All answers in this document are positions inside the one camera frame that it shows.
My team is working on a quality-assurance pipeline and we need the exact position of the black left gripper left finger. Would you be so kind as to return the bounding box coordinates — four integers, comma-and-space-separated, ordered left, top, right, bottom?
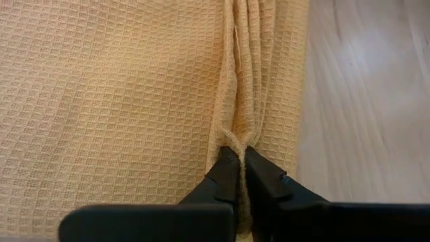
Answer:
58, 147, 240, 242

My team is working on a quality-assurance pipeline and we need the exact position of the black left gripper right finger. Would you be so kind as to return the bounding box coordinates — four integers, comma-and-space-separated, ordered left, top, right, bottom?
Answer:
245, 147, 430, 242

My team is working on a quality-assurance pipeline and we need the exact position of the yellow waffle-weave towel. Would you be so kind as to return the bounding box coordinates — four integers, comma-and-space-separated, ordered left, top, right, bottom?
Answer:
0, 0, 310, 242

